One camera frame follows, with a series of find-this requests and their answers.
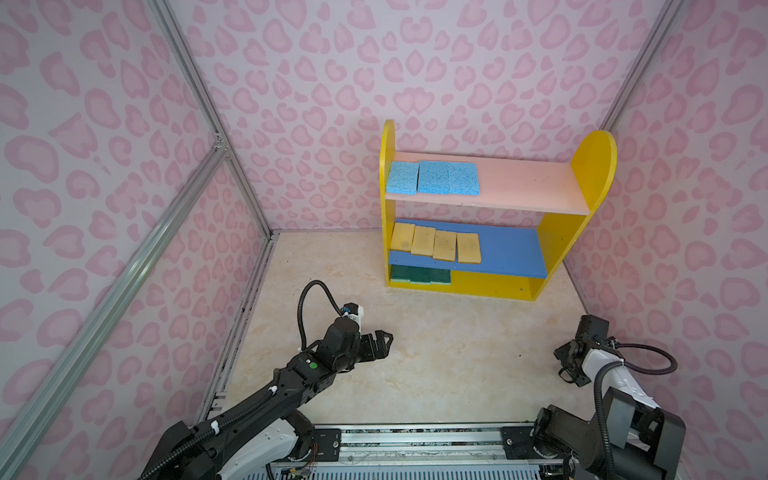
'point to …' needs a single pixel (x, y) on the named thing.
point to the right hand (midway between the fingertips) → (570, 358)
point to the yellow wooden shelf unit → (482, 225)
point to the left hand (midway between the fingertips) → (383, 335)
